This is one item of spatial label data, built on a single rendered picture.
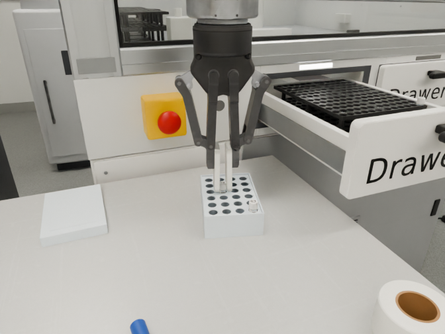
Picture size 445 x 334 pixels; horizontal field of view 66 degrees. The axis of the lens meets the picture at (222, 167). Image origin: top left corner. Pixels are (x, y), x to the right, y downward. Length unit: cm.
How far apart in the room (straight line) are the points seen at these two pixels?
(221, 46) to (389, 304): 33
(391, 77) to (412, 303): 58
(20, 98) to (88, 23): 350
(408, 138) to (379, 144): 5
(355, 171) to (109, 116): 42
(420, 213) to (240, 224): 84
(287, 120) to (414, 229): 75
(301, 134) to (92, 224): 36
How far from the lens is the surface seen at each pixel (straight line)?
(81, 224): 54
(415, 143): 54
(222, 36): 43
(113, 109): 64
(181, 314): 41
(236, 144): 49
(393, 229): 120
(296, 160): 82
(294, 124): 61
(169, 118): 59
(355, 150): 47
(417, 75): 95
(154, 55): 63
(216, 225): 49
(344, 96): 70
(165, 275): 45
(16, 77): 405
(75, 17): 62
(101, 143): 66
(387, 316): 39
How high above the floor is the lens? 107
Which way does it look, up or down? 26 degrees down
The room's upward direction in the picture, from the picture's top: straight up
